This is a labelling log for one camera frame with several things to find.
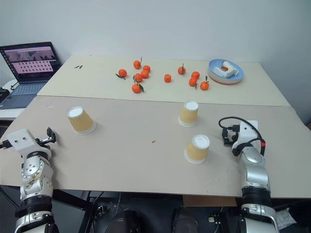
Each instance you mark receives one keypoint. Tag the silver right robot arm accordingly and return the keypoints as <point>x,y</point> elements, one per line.
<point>257,184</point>

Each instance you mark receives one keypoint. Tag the white and orange plastic part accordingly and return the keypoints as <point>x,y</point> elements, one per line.
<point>228,70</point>

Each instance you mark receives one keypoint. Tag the orange mandarin with stem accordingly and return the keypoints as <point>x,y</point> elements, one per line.
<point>181,70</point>
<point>137,64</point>

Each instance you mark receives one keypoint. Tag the black device beside laptop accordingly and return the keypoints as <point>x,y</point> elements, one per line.
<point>3,95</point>

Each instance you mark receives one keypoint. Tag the white crumpled plastic bag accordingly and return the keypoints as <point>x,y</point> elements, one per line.
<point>285,218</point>

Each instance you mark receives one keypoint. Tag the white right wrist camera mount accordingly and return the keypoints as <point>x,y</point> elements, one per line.
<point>247,136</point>

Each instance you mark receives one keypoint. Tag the white power socket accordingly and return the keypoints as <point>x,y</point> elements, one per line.
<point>211,219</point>

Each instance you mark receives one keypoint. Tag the orange mandarin with leaf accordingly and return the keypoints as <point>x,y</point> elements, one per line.
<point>204,85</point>
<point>193,82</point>
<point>138,77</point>
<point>122,72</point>
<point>137,88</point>

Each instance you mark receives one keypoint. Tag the brown paper cup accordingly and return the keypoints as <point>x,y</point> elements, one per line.
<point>197,149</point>
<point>188,114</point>
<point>80,120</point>

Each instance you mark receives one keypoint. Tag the brown cardboard piece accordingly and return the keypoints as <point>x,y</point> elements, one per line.
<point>209,201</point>

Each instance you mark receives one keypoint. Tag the blue laptop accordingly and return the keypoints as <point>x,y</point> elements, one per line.
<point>31,63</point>

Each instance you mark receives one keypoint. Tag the dark rounded shape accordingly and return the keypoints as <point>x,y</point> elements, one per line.
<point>125,222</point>
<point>183,219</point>

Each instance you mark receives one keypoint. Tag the small dark leaf scraps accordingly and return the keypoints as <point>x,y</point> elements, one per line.
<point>79,66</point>

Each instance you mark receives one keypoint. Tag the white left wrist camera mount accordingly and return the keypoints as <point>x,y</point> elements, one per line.
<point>24,142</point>

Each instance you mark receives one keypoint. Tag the pink plate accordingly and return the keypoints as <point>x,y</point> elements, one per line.
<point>222,82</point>

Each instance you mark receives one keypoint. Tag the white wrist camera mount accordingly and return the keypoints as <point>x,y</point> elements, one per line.
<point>247,136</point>
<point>24,142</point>

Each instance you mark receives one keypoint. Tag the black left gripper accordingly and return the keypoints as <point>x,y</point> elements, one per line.
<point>43,140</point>

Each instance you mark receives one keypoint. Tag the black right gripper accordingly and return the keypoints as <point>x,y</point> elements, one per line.
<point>233,136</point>

